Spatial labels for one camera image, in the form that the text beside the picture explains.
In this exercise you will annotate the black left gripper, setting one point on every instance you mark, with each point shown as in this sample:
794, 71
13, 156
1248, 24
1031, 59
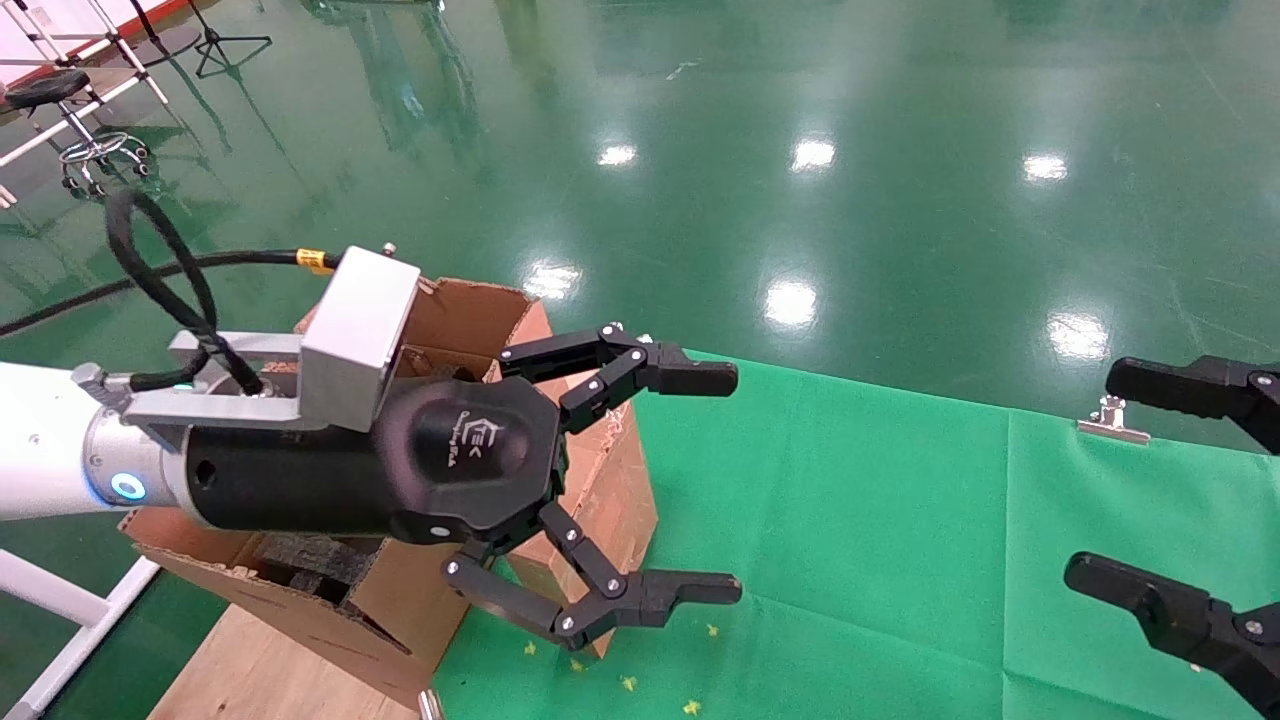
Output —
470, 460

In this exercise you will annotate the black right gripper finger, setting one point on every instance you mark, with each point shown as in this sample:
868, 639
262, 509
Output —
1190, 620
1200, 385

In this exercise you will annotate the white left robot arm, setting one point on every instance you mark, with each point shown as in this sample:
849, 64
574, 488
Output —
50, 440

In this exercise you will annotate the large open cardboard carton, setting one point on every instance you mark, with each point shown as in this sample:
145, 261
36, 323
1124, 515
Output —
400, 620

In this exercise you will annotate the green cloth mat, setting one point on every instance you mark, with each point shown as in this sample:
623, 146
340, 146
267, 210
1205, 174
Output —
850, 550

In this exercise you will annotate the black foam block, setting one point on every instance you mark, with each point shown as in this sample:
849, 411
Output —
320, 562

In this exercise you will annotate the black tripod stand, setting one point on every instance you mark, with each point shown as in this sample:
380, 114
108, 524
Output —
213, 42

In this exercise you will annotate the black floor stand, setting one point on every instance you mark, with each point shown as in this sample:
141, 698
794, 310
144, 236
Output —
165, 45

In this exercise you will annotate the black round stool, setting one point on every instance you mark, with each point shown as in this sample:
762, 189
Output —
45, 88

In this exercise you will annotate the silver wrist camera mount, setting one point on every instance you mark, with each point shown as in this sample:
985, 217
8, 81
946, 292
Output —
355, 330

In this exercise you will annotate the white desk foot frame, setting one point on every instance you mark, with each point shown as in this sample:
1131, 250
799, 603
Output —
60, 595

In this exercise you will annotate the white tube frame table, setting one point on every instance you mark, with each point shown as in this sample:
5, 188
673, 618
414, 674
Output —
135, 60

